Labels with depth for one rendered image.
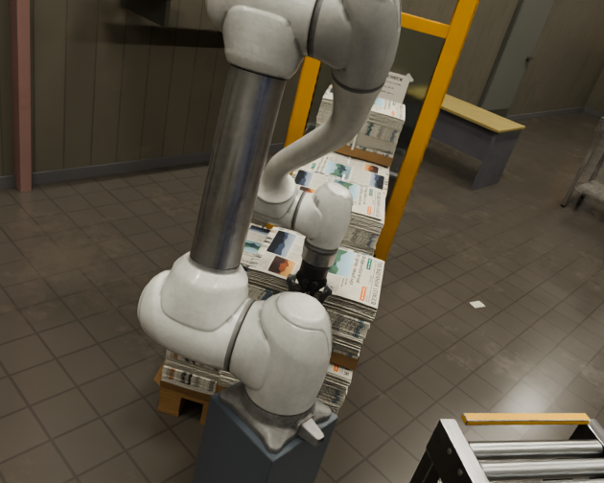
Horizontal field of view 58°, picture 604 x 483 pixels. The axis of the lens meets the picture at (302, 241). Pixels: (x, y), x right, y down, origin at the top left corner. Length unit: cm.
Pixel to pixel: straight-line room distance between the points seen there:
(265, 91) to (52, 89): 311
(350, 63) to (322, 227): 50
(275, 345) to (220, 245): 21
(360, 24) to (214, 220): 42
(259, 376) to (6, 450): 150
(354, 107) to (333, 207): 35
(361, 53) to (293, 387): 61
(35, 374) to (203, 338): 168
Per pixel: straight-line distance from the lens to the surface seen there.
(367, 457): 259
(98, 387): 262
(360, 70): 95
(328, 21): 92
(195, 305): 106
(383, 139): 250
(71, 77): 403
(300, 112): 306
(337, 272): 161
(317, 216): 132
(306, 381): 108
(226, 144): 98
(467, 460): 161
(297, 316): 103
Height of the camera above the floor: 188
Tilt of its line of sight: 29 degrees down
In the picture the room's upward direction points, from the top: 15 degrees clockwise
